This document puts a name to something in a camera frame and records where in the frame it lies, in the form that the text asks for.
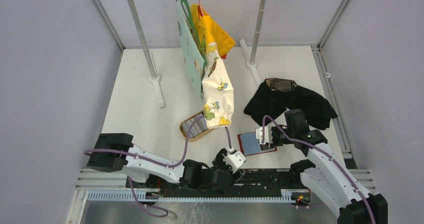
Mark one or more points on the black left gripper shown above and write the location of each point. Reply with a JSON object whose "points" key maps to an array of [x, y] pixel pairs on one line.
{"points": [[219, 158]]}

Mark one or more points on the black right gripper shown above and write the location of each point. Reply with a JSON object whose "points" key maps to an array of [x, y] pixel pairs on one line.
{"points": [[274, 143]]}

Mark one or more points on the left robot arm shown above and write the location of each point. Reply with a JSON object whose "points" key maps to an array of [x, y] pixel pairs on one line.
{"points": [[116, 152]]}

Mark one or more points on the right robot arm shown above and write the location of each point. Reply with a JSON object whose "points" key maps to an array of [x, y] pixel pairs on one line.
{"points": [[321, 172]]}

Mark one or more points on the black shirt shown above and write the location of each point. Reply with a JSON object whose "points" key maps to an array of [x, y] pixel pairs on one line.
{"points": [[276, 95]]}

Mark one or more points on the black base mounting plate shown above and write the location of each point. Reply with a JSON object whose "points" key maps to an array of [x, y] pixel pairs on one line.
{"points": [[254, 183]]}

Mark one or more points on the right metal rack pole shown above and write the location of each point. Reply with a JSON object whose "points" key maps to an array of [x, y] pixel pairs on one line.
{"points": [[250, 54]]}

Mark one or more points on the metal rack pole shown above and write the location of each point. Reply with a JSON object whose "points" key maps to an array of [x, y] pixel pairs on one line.
{"points": [[250, 54], [154, 77]]}

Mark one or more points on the yellow floral hanging cloth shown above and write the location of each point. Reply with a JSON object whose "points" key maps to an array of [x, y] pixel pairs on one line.
{"points": [[218, 91]]}

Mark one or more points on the left metal rack pole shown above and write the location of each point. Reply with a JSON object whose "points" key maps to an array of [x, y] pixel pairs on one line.
{"points": [[154, 77]]}

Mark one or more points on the green hanging cloth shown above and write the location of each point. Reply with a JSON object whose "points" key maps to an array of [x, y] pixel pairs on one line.
{"points": [[194, 59]]}

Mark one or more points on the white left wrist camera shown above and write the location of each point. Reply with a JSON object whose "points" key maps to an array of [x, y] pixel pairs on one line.
{"points": [[234, 159]]}

